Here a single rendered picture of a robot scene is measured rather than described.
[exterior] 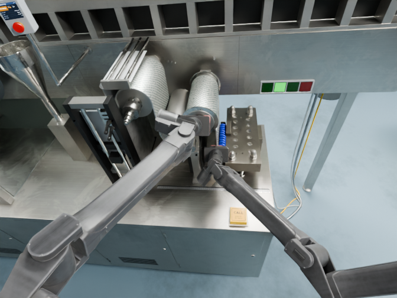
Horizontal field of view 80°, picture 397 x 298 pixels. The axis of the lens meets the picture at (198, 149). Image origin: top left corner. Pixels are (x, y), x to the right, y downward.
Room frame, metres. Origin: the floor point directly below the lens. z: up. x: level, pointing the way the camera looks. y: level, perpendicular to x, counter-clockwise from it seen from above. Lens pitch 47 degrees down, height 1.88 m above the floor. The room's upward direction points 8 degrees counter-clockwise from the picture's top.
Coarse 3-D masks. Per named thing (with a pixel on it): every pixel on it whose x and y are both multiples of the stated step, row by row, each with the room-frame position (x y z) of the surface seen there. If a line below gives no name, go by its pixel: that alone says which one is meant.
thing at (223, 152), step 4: (204, 148) 0.68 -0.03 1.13; (208, 148) 0.68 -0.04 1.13; (212, 148) 0.67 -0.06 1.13; (216, 148) 0.67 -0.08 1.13; (220, 148) 0.67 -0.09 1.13; (224, 148) 0.66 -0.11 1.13; (228, 148) 0.67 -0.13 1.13; (204, 152) 0.67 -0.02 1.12; (208, 152) 0.67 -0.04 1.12; (212, 152) 0.64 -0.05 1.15; (216, 152) 0.64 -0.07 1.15; (220, 152) 0.65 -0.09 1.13; (224, 152) 0.66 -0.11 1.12; (204, 156) 0.66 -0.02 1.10; (208, 156) 0.66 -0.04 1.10; (224, 156) 0.65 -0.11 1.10; (204, 160) 0.65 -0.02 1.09; (224, 160) 0.64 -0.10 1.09
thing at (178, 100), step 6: (174, 90) 1.00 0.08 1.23; (180, 90) 0.98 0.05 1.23; (186, 90) 0.98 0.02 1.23; (174, 96) 0.94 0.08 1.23; (180, 96) 0.93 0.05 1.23; (186, 96) 0.94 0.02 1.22; (174, 102) 0.89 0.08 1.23; (180, 102) 0.89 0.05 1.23; (186, 102) 0.90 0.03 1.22; (168, 108) 0.87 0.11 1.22; (174, 108) 0.85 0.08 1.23; (180, 108) 0.85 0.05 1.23; (186, 108) 0.86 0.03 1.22; (180, 114) 0.81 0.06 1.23
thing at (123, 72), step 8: (128, 48) 1.01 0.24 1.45; (136, 48) 1.01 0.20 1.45; (144, 48) 1.00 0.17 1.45; (120, 56) 0.94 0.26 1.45; (128, 56) 0.93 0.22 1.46; (136, 56) 0.92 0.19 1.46; (120, 64) 0.91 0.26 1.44; (128, 64) 0.90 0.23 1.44; (136, 64) 0.89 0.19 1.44; (112, 72) 0.83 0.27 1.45; (120, 72) 0.81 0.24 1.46; (128, 72) 0.80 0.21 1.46; (104, 80) 0.77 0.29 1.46; (112, 80) 0.76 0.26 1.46; (120, 80) 0.75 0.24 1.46; (128, 80) 0.75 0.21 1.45; (104, 88) 0.76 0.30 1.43; (112, 88) 0.76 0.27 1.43; (120, 88) 0.75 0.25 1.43; (128, 88) 0.75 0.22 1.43
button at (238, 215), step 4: (232, 208) 0.50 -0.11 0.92; (236, 208) 0.50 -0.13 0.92; (240, 208) 0.49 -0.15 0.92; (244, 208) 0.49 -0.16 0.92; (232, 212) 0.48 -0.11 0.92; (236, 212) 0.48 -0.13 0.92; (240, 212) 0.47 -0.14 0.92; (244, 212) 0.47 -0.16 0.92; (232, 216) 0.46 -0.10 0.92; (236, 216) 0.46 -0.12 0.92; (240, 216) 0.46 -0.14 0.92; (244, 216) 0.45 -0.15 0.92; (232, 220) 0.44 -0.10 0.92; (236, 220) 0.44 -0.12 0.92; (240, 220) 0.44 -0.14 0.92; (244, 220) 0.44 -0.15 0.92; (240, 224) 0.43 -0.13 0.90; (244, 224) 0.43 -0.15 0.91
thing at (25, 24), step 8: (0, 0) 0.85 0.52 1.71; (8, 0) 0.85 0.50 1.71; (16, 0) 0.85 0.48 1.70; (0, 8) 0.84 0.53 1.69; (8, 8) 0.85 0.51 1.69; (16, 8) 0.85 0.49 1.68; (24, 8) 0.87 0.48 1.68; (8, 16) 0.85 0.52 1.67; (16, 16) 0.85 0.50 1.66; (24, 16) 0.85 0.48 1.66; (32, 16) 0.90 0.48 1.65; (8, 24) 0.84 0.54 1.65; (16, 24) 0.83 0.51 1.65; (24, 24) 0.85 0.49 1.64; (32, 24) 0.86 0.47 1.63; (16, 32) 0.84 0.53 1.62; (24, 32) 0.85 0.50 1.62; (32, 32) 0.85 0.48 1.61
